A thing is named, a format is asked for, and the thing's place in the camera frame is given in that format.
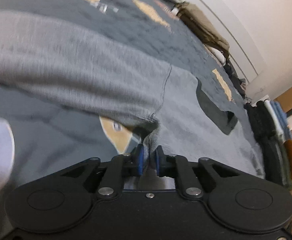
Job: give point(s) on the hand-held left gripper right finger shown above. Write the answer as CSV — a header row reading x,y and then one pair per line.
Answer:
x,y
159,160

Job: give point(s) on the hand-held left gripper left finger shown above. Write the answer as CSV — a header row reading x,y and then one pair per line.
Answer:
x,y
139,158

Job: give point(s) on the grey sweatshirt with black trim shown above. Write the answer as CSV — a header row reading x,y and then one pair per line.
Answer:
x,y
86,67

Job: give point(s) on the pile of black clothes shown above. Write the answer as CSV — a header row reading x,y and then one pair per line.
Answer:
x,y
234,80

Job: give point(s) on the stack of folded clothes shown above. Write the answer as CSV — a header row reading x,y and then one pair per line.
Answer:
x,y
268,140

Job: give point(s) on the white folded garment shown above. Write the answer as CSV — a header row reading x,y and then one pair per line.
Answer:
x,y
217,53

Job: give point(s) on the dark grey printed quilt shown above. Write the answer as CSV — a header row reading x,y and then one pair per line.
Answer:
x,y
148,30

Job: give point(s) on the khaki folded pants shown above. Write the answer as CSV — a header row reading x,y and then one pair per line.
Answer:
x,y
201,22

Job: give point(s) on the white bed headboard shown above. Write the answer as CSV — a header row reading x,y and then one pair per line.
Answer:
x,y
218,20

